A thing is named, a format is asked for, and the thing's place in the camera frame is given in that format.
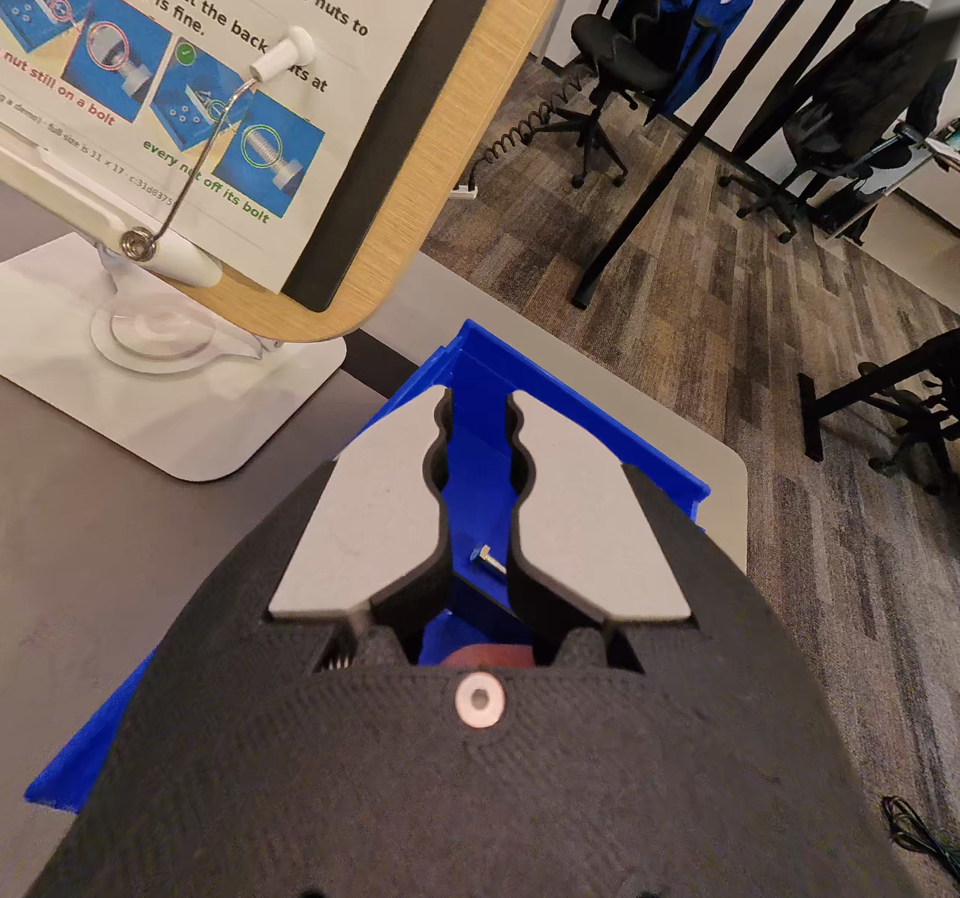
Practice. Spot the long blue plastic bin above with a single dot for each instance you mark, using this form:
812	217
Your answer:
480	388

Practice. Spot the clear sign stand white base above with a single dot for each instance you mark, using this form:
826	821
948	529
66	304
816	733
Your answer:
225	418

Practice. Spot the black jacket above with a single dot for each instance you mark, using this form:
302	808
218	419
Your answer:
862	87

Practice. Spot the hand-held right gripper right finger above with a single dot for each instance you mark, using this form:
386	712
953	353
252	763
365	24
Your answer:
600	538

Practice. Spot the printed instruction sign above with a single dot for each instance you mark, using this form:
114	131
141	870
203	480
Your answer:
225	27

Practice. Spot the wood-edged office table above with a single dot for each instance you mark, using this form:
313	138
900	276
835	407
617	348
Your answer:
814	418
675	162

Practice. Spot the steel hex bolt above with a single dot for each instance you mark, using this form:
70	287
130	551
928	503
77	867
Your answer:
487	559

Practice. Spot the grey desk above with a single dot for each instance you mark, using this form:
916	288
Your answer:
112	538

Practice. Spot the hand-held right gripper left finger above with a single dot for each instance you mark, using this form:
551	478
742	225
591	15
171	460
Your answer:
367	530

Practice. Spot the blue striped jacket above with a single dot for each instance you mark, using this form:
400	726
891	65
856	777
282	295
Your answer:
675	5

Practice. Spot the black office chair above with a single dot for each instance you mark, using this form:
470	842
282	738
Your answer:
622	57
825	177
915	425

